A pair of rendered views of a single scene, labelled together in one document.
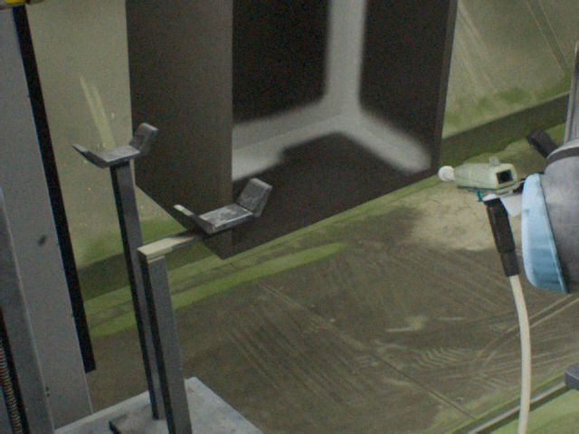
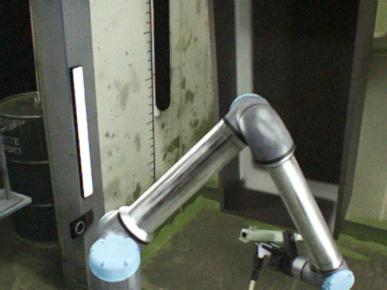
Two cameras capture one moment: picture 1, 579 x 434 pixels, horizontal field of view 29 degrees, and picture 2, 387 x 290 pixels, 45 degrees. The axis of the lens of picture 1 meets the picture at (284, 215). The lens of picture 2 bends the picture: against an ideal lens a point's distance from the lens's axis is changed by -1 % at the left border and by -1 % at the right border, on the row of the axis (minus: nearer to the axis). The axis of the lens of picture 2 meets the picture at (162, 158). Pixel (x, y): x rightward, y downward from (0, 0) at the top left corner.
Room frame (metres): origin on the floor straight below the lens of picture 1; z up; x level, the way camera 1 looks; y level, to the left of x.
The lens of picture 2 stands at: (0.79, -1.66, 1.70)
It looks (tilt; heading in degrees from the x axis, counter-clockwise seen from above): 23 degrees down; 63
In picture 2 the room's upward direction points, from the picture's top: 1 degrees counter-clockwise
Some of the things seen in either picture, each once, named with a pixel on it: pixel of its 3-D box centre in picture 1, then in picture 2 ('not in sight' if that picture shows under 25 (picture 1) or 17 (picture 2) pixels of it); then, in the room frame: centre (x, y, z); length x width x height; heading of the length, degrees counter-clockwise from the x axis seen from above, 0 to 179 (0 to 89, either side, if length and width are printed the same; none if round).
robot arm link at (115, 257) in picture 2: not in sight; (116, 270); (1.19, -0.54, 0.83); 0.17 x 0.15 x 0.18; 66
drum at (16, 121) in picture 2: not in sight; (48, 166); (1.40, 1.21, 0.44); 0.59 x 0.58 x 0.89; 102
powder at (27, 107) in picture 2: not in sight; (40, 105); (1.40, 1.22, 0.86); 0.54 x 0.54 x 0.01
